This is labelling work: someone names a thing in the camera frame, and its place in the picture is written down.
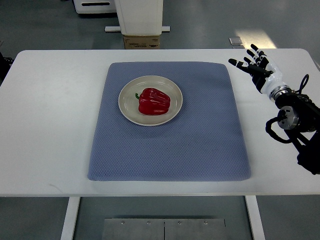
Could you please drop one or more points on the red bell pepper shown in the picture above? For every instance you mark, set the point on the red bell pepper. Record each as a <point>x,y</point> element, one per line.
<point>153,102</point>

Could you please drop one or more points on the white left table leg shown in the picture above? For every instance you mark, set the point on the white left table leg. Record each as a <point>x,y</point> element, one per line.
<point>70,219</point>

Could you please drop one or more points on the grey floor outlet plate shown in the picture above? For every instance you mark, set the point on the grey floor outlet plate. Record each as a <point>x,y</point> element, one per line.
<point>235,41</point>

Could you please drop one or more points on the brown cardboard box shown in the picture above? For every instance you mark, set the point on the brown cardboard box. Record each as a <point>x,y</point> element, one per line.
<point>145,42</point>

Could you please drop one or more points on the white right table leg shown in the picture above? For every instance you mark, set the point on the white right table leg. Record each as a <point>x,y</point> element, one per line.
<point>254,216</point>

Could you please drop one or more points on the white pedestal column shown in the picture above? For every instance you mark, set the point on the white pedestal column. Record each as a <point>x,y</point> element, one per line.
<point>139,18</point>

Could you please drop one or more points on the black object at left edge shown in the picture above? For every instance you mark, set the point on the black object at left edge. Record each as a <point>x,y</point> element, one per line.
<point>5,65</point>

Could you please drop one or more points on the grey metal base plate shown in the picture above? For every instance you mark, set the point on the grey metal base plate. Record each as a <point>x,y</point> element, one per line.
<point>164,229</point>

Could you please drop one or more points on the blue textured mat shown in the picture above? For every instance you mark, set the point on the blue textured mat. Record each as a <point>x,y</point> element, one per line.
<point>204,142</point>

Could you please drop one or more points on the white table leg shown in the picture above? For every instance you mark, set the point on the white table leg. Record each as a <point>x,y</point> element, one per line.
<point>254,216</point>
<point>70,219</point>

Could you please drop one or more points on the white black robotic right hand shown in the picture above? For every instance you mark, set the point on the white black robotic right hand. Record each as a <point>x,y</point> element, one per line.
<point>265,74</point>

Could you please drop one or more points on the cream round plate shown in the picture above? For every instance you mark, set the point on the cream round plate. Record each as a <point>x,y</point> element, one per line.
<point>129,104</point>

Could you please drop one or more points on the white machine with slot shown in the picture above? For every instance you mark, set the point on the white machine with slot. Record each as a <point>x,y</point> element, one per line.
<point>94,6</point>

